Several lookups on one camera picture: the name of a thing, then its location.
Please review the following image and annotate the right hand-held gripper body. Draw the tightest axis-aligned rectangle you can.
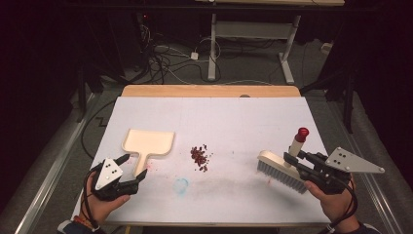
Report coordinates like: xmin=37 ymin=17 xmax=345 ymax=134
xmin=296 ymin=146 xmax=386 ymax=196

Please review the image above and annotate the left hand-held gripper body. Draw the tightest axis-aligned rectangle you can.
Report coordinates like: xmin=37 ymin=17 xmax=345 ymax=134
xmin=92 ymin=157 xmax=139 ymax=202

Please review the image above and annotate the cream brush with red cap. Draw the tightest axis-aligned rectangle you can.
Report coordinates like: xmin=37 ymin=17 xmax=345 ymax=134
xmin=256 ymin=127 xmax=310 ymax=195

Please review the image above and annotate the cream plastic dustpan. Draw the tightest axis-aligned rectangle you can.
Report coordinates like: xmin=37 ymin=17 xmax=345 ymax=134
xmin=121 ymin=128 xmax=175 ymax=178

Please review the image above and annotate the pile of red beans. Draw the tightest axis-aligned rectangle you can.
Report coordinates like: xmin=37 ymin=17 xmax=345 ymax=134
xmin=189 ymin=143 xmax=213 ymax=174

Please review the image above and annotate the person's right hand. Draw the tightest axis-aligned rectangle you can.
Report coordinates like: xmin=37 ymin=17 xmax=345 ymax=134
xmin=304 ymin=176 xmax=358 ymax=225

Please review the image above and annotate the person's left hand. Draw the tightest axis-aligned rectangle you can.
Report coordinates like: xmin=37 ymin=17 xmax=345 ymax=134
xmin=85 ymin=171 xmax=131 ymax=225

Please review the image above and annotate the black stand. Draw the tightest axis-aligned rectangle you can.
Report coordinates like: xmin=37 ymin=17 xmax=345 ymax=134
xmin=75 ymin=62 xmax=90 ymax=124
xmin=300 ymin=62 xmax=356 ymax=135

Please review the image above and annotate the white table mat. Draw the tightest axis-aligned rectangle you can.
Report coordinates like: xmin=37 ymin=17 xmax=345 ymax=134
xmin=71 ymin=96 xmax=332 ymax=225

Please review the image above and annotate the wooden table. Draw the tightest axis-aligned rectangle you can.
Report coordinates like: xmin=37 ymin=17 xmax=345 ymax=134
xmin=121 ymin=84 xmax=302 ymax=98

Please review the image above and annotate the small white box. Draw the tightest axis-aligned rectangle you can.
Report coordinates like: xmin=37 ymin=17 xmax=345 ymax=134
xmin=320 ymin=42 xmax=334 ymax=56

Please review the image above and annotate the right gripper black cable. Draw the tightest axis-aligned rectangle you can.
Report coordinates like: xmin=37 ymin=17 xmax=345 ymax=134
xmin=326 ymin=178 xmax=359 ymax=234

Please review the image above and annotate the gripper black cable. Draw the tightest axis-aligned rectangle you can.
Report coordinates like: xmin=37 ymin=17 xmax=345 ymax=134
xmin=326 ymin=178 xmax=359 ymax=234
xmin=79 ymin=162 xmax=102 ymax=229

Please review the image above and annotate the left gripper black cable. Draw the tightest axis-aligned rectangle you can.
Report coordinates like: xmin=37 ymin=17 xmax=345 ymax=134
xmin=79 ymin=162 xmax=102 ymax=229

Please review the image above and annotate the metal floor rail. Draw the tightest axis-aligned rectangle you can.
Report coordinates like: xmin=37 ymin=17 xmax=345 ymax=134
xmin=13 ymin=93 xmax=100 ymax=234
xmin=324 ymin=97 xmax=405 ymax=234

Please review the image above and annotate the black floor cable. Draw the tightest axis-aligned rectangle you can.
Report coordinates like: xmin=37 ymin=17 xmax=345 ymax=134
xmin=80 ymin=98 xmax=117 ymax=161

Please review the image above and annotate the orange bracelet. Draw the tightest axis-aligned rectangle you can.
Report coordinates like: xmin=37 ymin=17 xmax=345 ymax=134
xmin=72 ymin=214 xmax=99 ymax=231

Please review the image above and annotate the bundle of floor cables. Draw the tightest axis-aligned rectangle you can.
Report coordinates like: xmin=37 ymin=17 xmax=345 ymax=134
xmin=137 ymin=23 xmax=223 ymax=85

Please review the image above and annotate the white metal frame desk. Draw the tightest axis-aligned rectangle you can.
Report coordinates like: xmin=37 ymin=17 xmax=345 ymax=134
xmin=194 ymin=0 xmax=346 ymax=86

